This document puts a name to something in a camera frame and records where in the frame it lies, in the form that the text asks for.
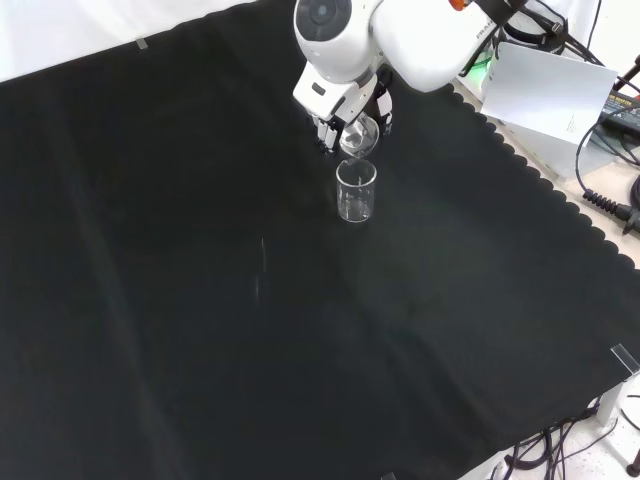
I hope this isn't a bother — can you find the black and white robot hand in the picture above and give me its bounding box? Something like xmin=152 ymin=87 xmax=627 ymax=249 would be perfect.
xmin=292 ymin=64 xmax=397 ymax=154

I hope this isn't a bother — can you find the small clear glass beaker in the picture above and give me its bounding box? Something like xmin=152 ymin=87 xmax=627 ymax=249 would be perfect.
xmin=338 ymin=112 xmax=382 ymax=163

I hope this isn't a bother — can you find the clear graduated glass beaker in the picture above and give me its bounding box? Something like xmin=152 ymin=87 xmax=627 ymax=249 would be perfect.
xmin=335 ymin=159 xmax=378 ymax=225

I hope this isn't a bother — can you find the pale board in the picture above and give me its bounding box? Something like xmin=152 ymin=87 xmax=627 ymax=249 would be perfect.
xmin=478 ymin=41 xmax=620 ymax=180

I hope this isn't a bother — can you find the black bench cloth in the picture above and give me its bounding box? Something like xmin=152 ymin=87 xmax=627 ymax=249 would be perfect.
xmin=0 ymin=0 xmax=640 ymax=480

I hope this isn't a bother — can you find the black power adapter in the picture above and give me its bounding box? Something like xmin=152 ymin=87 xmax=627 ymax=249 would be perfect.
xmin=598 ymin=88 xmax=640 ymax=133

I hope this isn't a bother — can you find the black tripod leg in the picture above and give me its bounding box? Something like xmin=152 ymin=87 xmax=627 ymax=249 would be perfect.
xmin=612 ymin=51 xmax=640 ymax=95

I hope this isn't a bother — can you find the white bench leg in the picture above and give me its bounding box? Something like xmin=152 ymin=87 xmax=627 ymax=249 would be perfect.
xmin=596 ymin=381 xmax=623 ymax=428

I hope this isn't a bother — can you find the black ribbed plug cable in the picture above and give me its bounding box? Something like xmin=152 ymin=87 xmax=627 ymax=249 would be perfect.
xmin=573 ymin=121 xmax=640 ymax=237

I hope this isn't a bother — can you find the black floor cable bundle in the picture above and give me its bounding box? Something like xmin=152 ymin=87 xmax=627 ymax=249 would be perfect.
xmin=501 ymin=397 xmax=632 ymax=480

